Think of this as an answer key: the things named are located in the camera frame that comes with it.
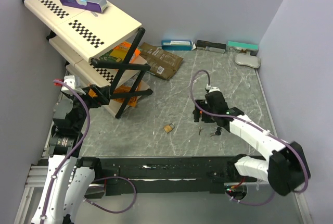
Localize cream folding shelf rack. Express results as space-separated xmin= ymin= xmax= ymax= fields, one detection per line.
xmin=22 ymin=0 xmax=152 ymax=118

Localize grey silver pouch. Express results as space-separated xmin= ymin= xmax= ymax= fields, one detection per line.
xmin=234 ymin=54 xmax=261 ymax=69

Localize aluminium frame rail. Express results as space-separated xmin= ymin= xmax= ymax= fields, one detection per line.
xmin=14 ymin=165 xmax=47 ymax=224

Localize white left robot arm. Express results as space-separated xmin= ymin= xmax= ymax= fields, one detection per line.
xmin=31 ymin=78 xmax=110 ymax=223

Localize orange snack packet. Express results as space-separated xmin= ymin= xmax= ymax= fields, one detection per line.
xmin=113 ymin=41 xmax=142 ymax=63

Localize black headed keys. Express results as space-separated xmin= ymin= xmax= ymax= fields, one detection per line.
xmin=210 ymin=127 xmax=222 ymax=136

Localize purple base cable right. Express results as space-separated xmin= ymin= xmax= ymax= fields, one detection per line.
xmin=225 ymin=190 xmax=276 ymax=206

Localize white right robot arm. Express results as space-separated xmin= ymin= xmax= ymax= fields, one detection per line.
xmin=193 ymin=90 xmax=311 ymax=196

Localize teal white box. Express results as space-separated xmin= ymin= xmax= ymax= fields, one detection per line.
xmin=226 ymin=41 xmax=259 ymax=56

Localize orange packet lower shelf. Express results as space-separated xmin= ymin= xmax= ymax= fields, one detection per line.
xmin=112 ymin=84 xmax=143 ymax=108

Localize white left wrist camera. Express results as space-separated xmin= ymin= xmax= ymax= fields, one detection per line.
xmin=54 ymin=75 xmax=85 ymax=95

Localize green yellow box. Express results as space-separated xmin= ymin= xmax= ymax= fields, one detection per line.
xmin=99 ymin=49 xmax=125 ymax=63

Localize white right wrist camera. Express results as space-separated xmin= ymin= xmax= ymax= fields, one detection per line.
xmin=205 ymin=84 xmax=221 ymax=93

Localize brown coffee bag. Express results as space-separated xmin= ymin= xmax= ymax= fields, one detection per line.
xmin=140 ymin=42 xmax=183 ymax=80

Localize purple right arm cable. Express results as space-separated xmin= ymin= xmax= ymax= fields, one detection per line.
xmin=189 ymin=70 xmax=312 ymax=195

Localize small brass padlock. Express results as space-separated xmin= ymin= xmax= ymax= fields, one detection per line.
xmin=163 ymin=123 xmax=175 ymax=133

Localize purple silver carton box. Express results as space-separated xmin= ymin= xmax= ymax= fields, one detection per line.
xmin=60 ymin=0 xmax=108 ymax=13

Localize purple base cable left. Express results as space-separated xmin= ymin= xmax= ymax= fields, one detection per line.
xmin=83 ymin=176 xmax=137 ymax=213

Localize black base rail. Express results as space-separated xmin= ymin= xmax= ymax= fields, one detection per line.
xmin=76 ymin=156 xmax=256 ymax=196

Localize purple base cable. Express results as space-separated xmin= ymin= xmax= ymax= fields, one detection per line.
xmin=83 ymin=176 xmax=137 ymax=213
xmin=225 ymin=190 xmax=276 ymax=206

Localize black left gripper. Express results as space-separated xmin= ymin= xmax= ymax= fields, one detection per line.
xmin=66 ymin=83 xmax=109 ymax=130

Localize black long box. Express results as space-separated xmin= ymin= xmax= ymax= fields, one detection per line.
xmin=196 ymin=40 xmax=227 ymax=54

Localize blue white box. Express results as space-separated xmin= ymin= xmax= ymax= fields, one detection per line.
xmin=161 ymin=40 xmax=196 ymax=51

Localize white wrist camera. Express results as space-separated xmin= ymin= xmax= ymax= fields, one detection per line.
xmin=54 ymin=75 xmax=85 ymax=95
xmin=205 ymin=84 xmax=221 ymax=93

